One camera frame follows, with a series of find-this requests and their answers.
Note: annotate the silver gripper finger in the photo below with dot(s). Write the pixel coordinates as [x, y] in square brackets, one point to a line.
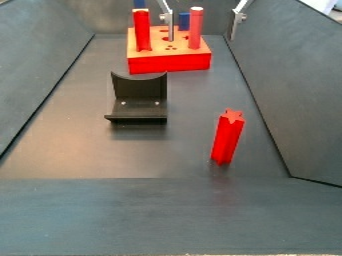
[238, 17]
[166, 16]

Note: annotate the red peg board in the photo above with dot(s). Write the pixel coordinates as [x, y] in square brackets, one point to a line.
[168, 56]

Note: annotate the red notched peg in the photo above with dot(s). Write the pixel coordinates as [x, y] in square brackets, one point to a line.
[142, 29]

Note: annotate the black curved bracket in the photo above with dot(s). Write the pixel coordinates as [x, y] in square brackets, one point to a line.
[140, 99]

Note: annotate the tall blue rectangular peg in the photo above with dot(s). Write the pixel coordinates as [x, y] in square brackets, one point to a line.
[139, 4]

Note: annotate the short blue peg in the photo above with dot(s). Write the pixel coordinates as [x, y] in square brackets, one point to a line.
[183, 21]

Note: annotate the red star peg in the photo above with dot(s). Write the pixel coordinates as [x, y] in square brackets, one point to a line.
[228, 130]

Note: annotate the pink hexagonal peg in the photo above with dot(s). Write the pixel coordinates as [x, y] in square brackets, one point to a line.
[195, 27]

